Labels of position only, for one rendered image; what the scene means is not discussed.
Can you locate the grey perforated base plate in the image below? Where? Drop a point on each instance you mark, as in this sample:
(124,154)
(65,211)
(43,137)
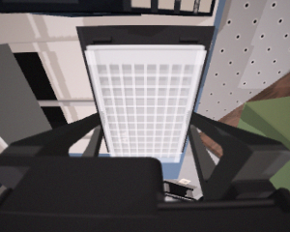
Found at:
(252,51)

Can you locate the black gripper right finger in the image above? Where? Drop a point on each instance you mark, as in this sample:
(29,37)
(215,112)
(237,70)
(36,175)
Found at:
(245,155)

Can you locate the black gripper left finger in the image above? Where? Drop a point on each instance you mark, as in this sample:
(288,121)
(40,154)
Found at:
(57,142)

